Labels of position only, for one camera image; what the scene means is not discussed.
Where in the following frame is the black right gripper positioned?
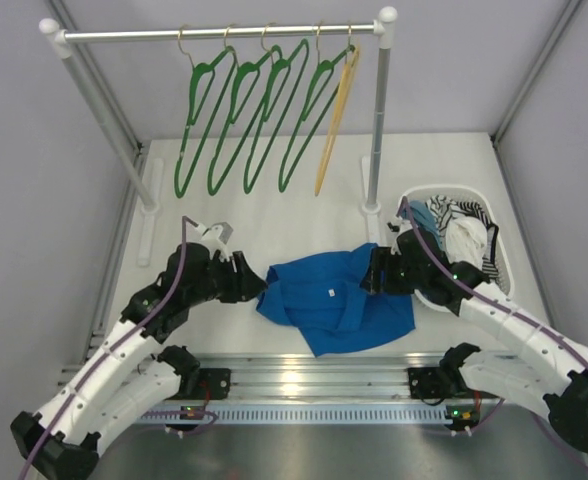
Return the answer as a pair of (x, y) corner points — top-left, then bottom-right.
(361, 246), (427, 295)

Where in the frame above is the blue tank top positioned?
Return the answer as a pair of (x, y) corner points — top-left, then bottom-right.
(256, 243), (415, 357)

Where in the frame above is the green hanger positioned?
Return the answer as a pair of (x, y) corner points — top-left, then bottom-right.
(173, 24), (239, 199)
(243, 38), (309, 195)
(278, 34), (359, 193)
(207, 45), (283, 196)

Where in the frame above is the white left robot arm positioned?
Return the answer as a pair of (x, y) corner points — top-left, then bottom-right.
(10, 242), (267, 479)

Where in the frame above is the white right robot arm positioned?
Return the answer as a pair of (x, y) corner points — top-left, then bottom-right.
(361, 231), (588, 453)

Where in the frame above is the yellow hanger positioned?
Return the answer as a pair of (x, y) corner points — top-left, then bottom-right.
(314, 26), (360, 197)

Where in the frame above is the light blue garment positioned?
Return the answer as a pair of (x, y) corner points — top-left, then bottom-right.
(403, 200), (442, 252)

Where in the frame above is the striped black white garment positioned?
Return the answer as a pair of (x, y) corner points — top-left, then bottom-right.
(426, 195), (499, 283)

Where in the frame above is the metal clothes rack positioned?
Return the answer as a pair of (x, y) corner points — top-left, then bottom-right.
(39, 1), (398, 267)

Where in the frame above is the white laundry basket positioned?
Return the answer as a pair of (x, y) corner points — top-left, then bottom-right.
(396, 183), (515, 297)

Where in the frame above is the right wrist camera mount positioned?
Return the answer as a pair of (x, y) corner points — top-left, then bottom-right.
(386, 218), (413, 246)

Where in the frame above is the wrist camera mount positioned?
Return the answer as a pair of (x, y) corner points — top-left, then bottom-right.
(200, 222), (234, 257)
(386, 218), (413, 246)

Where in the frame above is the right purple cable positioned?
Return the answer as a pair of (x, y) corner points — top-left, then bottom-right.
(396, 202), (588, 480)

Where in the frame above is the purple cable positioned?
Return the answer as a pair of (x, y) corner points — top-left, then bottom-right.
(396, 202), (588, 480)
(18, 215), (190, 480)

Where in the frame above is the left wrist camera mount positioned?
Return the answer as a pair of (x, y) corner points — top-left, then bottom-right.
(200, 222), (234, 257)

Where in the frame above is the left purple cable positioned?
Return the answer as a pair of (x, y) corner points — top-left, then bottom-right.
(18, 215), (190, 480)

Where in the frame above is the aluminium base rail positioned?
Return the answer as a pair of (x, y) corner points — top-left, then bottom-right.
(58, 349), (588, 401)

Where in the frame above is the perforated cable duct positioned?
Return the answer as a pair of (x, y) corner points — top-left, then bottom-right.
(138, 403), (458, 426)

